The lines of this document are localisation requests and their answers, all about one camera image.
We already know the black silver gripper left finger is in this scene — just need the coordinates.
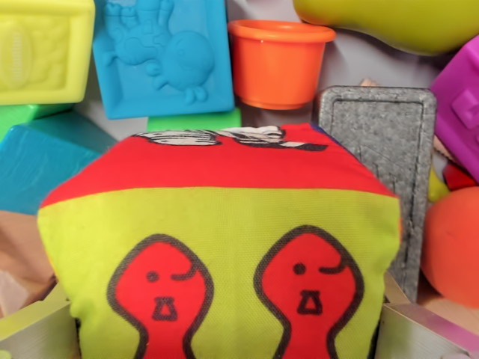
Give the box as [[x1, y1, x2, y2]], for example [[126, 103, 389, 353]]
[[0, 298, 82, 359]]

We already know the black silver gripper right finger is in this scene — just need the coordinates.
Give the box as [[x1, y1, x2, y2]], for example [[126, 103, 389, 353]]
[[375, 275, 479, 359]]

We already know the fabric cube with red fish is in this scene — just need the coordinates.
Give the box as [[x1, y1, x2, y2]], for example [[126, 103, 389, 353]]
[[37, 123, 403, 359]]

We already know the brown wooden block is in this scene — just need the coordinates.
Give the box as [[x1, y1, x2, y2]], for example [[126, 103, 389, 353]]
[[0, 209, 59, 319]]

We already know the orange ball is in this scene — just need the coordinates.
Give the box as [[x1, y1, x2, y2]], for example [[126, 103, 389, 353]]
[[421, 185, 479, 310]]

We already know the small yellow toy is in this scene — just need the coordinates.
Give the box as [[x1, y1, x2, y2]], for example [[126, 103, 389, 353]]
[[428, 166, 452, 203]]

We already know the small red toy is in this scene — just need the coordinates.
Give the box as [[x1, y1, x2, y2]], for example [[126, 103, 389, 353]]
[[441, 162, 478, 191]]

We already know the teal foam block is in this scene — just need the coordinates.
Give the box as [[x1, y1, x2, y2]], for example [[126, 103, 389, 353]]
[[0, 111, 119, 216]]

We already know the grey foam block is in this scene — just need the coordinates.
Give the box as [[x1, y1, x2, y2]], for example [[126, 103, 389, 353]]
[[317, 85, 438, 304]]

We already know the green foam block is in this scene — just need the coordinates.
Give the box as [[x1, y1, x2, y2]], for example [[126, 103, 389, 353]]
[[146, 108, 243, 132], [0, 103, 74, 145]]

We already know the magenta embossed rubber cube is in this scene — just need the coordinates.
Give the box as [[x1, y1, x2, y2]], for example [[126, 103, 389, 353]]
[[429, 35, 479, 184]]

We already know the yellow-green embossed rubber cube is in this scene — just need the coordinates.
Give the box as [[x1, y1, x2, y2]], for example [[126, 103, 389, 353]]
[[0, 0, 97, 106]]

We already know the orange plastic cup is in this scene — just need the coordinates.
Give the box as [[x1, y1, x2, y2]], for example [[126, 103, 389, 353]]
[[227, 19, 337, 111]]

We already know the light blue embossed rubber cube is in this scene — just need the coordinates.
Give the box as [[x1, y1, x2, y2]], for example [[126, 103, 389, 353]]
[[92, 0, 236, 120]]

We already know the yellow-green plastic pear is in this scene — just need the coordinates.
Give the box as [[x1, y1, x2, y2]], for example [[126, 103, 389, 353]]
[[292, 0, 479, 57]]

